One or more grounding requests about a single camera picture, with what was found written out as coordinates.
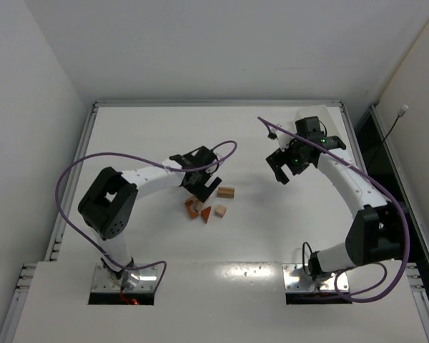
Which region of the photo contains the pale long wood block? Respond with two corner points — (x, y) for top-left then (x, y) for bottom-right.
(194, 202), (204, 212)

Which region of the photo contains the small pale wood cube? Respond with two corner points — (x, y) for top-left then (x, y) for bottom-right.
(215, 205), (227, 218)

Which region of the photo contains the striped dark wood block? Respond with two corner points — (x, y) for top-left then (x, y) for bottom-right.
(217, 187), (235, 199)

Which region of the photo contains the white translucent plastic bin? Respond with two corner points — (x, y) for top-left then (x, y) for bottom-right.
(294, 105), (342, 138)

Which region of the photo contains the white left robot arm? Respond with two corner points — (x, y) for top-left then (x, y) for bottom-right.
(78, 146), (221, 279)

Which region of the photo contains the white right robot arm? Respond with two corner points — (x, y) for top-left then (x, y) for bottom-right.
(263, 116), (410, 279)

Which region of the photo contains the orange arch wood block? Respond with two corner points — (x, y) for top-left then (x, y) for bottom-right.
(184, 199), (199, 219)

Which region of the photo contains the orange triangle wood block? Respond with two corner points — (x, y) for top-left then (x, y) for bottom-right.
(200, 207), (212, 224)

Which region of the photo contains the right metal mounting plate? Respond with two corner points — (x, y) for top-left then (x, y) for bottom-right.
(282, 263), (350, 295)

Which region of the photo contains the metal mounting plate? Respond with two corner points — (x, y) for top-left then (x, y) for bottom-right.
(91, 264), (157, 294)
(282, 263), (350, 295)

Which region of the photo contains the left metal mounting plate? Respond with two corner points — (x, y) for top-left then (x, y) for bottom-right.
(91, 264), (157, 294)

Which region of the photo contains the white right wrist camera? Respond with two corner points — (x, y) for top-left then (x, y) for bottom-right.
(270, 121), (297, 151)

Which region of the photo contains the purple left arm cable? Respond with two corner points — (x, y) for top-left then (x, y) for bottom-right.
(55, 140), (238, 282)

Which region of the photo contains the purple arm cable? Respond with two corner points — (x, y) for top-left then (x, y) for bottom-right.
(55, 140), (238, 282)
(257, 116), (411, 304)

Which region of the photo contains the black cable loop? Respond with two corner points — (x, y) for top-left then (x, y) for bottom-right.
(302, 242), (317, 278)

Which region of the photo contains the hanging black cable connector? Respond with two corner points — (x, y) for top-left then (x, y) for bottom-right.
(381, 104), (409, 145)

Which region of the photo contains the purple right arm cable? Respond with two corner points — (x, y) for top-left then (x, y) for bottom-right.
(257, 116), (411, 304)

